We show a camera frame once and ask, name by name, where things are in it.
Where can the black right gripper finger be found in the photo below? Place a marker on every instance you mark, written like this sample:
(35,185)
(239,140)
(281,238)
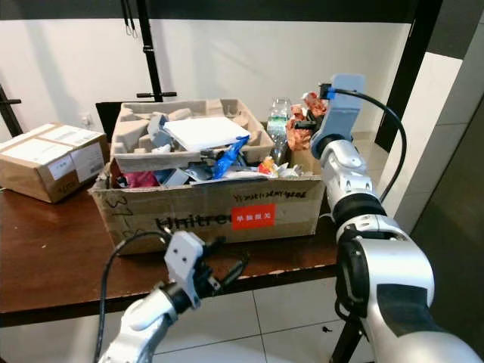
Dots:
(302,122)

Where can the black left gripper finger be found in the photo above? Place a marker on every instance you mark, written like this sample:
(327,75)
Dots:
(215,248)
(235,272)

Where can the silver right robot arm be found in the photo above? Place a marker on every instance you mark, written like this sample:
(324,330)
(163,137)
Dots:
(393,280)

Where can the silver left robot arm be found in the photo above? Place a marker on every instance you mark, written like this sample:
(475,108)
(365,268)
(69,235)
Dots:
(140,329)

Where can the clear plastic water bottle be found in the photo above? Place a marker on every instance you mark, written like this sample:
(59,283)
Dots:
(278,128)

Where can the small orange snack wrapper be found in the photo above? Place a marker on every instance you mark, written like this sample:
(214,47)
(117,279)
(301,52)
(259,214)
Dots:
(267,165)

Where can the large printed cardboard box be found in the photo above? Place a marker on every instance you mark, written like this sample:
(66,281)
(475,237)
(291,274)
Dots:
(144,212)

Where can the blue plastic toy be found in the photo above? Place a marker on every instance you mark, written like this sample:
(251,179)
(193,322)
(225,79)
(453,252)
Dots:
(231,157)

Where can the white flat sheet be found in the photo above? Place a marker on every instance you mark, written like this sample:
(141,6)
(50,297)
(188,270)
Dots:
(204,132)

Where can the maroon cloth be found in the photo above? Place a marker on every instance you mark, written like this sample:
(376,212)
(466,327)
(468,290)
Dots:
(140,180)

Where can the black pillar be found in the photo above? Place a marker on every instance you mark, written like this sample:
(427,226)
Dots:
(416,45)

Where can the grey pulp packing tray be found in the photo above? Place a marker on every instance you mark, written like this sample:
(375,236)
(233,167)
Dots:
(132,128)

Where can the brown wooden table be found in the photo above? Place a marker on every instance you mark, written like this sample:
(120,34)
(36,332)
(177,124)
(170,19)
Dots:
(60,257)

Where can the black stand pole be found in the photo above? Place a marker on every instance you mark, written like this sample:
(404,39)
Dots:
(155,95)

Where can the grey fridge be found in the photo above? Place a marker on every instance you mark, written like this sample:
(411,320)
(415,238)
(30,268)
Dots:
(454,212)

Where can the black chair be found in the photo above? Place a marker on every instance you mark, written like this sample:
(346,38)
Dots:
(107,121)

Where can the small labelled cardboard box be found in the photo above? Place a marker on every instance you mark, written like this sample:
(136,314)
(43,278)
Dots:
(45,162)

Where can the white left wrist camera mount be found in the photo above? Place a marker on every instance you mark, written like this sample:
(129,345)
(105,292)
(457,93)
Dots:
(185,261)

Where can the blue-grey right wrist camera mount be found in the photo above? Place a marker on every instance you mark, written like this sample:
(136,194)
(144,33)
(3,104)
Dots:
(348,110)

